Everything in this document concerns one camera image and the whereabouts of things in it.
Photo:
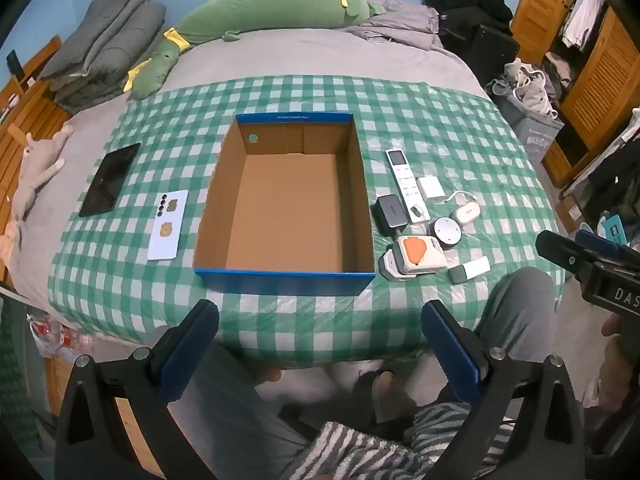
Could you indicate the teal box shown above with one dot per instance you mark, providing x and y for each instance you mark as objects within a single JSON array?
[{"x": 614, "y": 230}]

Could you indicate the black charger block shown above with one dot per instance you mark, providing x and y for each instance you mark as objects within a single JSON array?
[{"x": 391, "y": 215}]

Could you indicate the pile of pale laundry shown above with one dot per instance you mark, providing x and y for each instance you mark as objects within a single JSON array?
[{"x": 530, "y": 87}]

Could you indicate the green checked tablecloth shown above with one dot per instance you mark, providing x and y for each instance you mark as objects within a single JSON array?
[{"x": 150, "y": 285}]

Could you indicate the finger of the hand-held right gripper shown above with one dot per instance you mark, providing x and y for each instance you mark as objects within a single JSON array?
[
  {"x": 565, "y": 255},
  {"x": 597, "y": 244}
]

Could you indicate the black tablet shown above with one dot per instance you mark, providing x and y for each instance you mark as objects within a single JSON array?
[{"x": 110, "y": 180}]

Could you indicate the white grey stick device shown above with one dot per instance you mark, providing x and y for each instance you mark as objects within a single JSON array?
[{"x": 472, "y": 266}]

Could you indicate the white octagonal charger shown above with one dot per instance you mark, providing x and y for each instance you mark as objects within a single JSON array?
[{"x": 466, "y": 211}]

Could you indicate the person's leg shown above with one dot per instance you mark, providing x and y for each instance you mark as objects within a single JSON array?
[
  {"x": 240, "y": 410},
  {"x": 520, "y": 305}
]

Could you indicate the white phone with stickers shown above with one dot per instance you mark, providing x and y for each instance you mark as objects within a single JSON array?
[{"x": 167, "y": 245}]

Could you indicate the white remote control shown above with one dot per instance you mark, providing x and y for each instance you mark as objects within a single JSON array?
[{"x": 402, "y": 180}]

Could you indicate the bed with grey sheet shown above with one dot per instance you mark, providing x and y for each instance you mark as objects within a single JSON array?
[{"x": 200, "y": 67}]

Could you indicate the crumpled lilac blanket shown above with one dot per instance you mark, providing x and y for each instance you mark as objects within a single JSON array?
[{"x": 400, "y": 22}]

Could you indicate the orange white power bank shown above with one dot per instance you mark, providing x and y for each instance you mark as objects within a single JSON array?
[{"x": 420, "y": 255}]

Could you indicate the black bag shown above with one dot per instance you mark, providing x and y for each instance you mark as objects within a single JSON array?
[{"x": 487, "y": 50}]

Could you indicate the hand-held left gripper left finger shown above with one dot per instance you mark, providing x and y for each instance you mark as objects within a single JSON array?
[{"x": 185, "y": 350}]

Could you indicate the wooden louvre wardrobe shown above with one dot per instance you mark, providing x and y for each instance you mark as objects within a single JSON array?
[{"x": 595, "y": 90}]

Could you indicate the dark hanging clothes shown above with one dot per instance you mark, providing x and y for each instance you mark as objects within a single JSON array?
[{"x": 615, "y": 175}]

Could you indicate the small black device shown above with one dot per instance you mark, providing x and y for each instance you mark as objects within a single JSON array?
[{"x": 14, "y": 65}]

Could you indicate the folded grey duvet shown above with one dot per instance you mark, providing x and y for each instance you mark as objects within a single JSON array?
[{"x": 100, "y": 45}]

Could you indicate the green plush toy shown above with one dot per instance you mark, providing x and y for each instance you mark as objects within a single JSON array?
[{"x": 280, "y": 5}]

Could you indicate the round black silver speaker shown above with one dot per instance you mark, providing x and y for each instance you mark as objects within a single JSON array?
[{"x": 446, "y": 230}]

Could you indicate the hanging white garment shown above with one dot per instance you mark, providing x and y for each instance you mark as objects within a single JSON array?
[{"x": 582, "y": 12}]

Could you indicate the plastic bag with bottles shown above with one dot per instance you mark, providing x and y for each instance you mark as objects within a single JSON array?
[{"x": 60, "y": 340}]

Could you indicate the person's right leg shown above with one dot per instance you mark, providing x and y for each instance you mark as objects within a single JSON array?
[{"x": 520, "y": 305}]

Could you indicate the striped fleece garment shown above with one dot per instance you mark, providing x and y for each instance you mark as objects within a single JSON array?
[{"x": 350, "y": 450}]

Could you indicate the white power adapter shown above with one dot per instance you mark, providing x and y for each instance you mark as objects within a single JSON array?
[{"x": 431, "y": 188}]

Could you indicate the person's left leg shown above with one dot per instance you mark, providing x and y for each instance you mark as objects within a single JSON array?
[{"x": 240, "y": 410}]

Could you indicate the grey laundry basket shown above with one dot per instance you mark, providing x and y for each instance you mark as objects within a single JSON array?
[{"x": 537, "y": 137}]

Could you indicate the person's right hand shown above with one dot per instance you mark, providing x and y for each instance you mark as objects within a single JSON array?
[{"x": 612, "y": 380}]

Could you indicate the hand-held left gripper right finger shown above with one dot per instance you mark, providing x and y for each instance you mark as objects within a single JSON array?
[{"x": 452, "y": 350}]

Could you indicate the green patterned cloth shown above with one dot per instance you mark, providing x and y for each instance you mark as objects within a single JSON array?
[{"x": 20, "y": 385}]

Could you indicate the wooden chair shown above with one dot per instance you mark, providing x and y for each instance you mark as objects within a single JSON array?
[{"x": 30, "y": 110}]

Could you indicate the blue-rimmed cardboard box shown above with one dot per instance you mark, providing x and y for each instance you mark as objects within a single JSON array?
[{"x": 285, "y": 210}]

